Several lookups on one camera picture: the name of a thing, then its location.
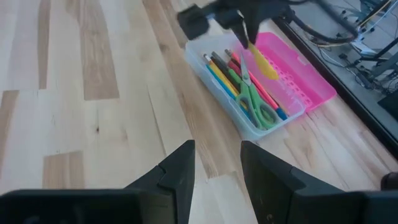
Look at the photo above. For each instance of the black pen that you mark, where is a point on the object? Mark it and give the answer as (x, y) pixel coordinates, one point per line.
(222, 63)

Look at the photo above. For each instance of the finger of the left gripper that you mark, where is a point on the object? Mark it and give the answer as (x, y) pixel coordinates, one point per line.
(254, 29)
(192, 21)

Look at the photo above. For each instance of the black aluminium table frame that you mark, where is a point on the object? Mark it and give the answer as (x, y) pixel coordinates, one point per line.
(357, 105)

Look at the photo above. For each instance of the clear supply box pink lid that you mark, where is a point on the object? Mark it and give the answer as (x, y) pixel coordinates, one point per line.
(311, 84)

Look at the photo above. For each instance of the green pen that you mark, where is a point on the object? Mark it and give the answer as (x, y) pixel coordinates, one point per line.
(235, 77)

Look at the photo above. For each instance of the blue highlighter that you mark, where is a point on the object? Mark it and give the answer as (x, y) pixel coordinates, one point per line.
(221, 82)

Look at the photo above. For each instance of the pink highlighter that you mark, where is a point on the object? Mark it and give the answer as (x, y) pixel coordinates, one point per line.
(234, 66)

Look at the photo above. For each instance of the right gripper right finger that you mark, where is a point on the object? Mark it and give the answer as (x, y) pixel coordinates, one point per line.
(273, 193)

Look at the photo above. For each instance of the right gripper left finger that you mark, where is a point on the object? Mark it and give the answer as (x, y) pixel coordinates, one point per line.
(168, 193)

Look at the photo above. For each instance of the yellow highlighter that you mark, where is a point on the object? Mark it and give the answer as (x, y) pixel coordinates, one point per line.
(264, 63)

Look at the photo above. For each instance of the white printed paper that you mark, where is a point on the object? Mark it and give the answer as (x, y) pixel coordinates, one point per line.
(362, 48)

